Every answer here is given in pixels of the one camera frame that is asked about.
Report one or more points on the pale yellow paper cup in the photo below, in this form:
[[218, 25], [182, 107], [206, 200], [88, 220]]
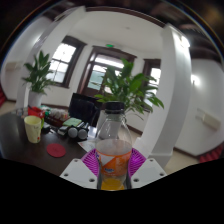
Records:
[[32, 130]]

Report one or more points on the small potted leafy plant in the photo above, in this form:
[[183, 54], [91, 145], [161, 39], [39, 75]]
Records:
[[36, 76]]

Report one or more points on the clear orange soda bottle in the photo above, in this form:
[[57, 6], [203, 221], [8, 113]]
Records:
[[113, 156]]

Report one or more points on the black chair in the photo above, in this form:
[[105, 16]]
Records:
[[81, 106]]

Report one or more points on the green exit sign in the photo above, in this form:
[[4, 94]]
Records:
[[110, 45]]

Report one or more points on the flat round red coaster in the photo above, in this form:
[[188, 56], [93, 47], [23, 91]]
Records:
[[56, 150]]

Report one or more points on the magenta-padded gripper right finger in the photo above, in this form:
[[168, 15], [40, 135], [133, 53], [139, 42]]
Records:
[[146, 171]]

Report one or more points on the clear snack container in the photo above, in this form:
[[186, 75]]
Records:
[[57, 116]]

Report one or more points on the red carpeted staircase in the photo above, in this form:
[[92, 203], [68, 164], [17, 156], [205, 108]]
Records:
[[213, 155], [2, 96]]

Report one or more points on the red plastic box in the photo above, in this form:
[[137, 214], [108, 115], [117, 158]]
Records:
[[35, 111]]

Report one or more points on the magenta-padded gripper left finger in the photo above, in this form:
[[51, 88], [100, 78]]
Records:
[[80, 171]]

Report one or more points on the white wall-mounted rail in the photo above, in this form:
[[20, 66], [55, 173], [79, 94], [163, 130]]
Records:
[[208, 119]]

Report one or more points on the narrow dark-framed window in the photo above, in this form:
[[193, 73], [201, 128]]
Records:
[[155, 75]]

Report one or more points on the dark wooden glazed door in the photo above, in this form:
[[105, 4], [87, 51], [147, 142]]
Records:
[[95, 76]]

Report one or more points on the printed paper leaflet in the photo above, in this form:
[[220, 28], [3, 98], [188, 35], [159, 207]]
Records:
[[87, 145]]

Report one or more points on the large potted leafy plant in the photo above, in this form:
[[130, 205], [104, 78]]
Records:
[[128, 86]]

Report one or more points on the wide dark-framed window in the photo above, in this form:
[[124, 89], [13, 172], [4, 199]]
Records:
[[61, 58]]

